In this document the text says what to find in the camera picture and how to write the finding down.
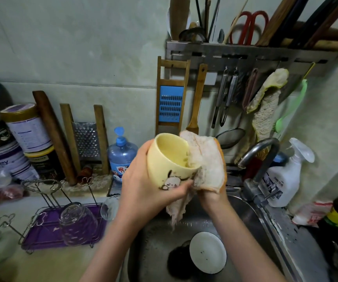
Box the small blue water bottle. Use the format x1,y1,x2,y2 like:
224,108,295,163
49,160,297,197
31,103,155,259
108,127,138,183

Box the person's left hand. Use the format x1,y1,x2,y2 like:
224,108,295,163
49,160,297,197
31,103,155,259
117,139,194,230

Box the mesh strainer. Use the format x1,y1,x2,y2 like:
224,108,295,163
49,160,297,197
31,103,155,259
215,70,259,149

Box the yellow mug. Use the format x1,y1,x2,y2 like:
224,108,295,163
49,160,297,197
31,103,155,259
146,133,202,190

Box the white spray bottle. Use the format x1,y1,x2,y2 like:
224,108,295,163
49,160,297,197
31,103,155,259
263,137,315,208

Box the brown handled knife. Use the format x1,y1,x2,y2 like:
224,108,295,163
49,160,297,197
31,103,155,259
307,0,338,49
257,0,299,46

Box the purple plastic tray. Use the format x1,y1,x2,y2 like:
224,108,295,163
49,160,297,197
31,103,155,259
21,202,106,251

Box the stack of labelled tin cans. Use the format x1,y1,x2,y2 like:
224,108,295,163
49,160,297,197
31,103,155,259
0,103,58,184

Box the dark wooden handle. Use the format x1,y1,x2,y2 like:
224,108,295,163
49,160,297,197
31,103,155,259
295,22,338,42

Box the black handled knife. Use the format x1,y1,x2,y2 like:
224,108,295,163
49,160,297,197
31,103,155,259
292,0,338,49
271,0,311,47

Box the wooden scoop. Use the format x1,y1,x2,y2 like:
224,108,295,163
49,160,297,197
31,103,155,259
169,0,191,42

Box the metal faucet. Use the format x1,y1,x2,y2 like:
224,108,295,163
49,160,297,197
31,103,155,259
237,138,281,203

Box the bundle of dark chopsticks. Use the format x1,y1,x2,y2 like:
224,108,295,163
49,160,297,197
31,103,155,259
194,0,221,43

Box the wooden slicer with blue blade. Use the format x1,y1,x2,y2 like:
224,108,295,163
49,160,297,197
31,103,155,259
155,56,191,136

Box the pink and white plastic bag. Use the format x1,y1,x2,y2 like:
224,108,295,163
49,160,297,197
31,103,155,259
292,199,334,227

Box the wooden rolling pin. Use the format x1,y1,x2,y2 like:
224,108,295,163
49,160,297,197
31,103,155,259
32,91,79,186

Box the red handled scissors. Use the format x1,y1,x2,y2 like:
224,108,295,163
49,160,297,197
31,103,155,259
228,10,270,46

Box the metal peeler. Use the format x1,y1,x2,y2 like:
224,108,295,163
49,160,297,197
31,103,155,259
210,69,230,129
219,70,240,127

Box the white plate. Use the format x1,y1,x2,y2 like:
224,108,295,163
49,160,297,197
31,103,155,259
189,232,227,274

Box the light wooden handle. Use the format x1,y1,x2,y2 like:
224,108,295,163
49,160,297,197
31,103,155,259
282,38,338,52

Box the beige dish cloth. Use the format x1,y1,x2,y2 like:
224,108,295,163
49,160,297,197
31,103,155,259
166,130,227,227

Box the wooden framed metal grater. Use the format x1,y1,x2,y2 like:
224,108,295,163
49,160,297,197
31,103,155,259
60,103,110,175

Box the dark metal ladle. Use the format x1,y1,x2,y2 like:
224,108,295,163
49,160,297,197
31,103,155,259
178,26,208,44

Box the person's right hand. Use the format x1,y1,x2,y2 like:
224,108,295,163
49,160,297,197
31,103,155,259
197,184,231,212

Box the wall mounted metal utensil rack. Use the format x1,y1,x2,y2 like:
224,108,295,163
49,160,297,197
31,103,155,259
165,41,338,71

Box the wooden spatula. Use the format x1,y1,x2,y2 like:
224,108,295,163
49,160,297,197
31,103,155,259
185,63,209,136

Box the metal wire cup rack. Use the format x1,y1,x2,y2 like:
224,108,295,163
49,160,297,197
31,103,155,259
0,178,108,254

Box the person's right forearm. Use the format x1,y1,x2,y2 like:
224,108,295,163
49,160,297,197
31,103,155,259
207,199,287,282

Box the blue capped bottle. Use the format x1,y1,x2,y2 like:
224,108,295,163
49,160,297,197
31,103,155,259
271,151,289,167

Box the red container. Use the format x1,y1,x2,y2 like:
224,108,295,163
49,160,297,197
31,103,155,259
245,158,262,180

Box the bamboo skewer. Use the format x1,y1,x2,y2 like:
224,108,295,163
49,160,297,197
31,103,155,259
223,0,251,45

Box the black wire scourer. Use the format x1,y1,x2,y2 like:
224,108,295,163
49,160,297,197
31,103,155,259
167,240,196,280

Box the plastic bag with red contents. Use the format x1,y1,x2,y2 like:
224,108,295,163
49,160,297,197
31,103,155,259
0,173,26,204

